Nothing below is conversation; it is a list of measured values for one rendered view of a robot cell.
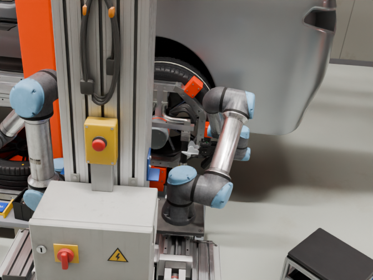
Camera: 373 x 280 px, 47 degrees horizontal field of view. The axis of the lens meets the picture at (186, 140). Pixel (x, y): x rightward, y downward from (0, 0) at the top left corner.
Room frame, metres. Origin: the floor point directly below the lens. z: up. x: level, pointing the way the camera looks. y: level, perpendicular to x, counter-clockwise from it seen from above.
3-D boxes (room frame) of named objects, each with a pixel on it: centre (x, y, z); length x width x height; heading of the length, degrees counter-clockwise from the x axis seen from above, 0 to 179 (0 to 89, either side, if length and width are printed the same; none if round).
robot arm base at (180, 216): (1.47, 0.01, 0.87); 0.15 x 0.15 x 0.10
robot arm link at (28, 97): (1.33, 0.53, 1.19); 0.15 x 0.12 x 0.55; 167
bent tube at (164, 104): (2.10, 0.07, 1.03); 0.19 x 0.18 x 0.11; 178
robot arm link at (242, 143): (1.99, -0.27, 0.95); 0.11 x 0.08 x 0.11; 73
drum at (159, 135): (2.16, 0.17, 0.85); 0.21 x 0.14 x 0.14; 178
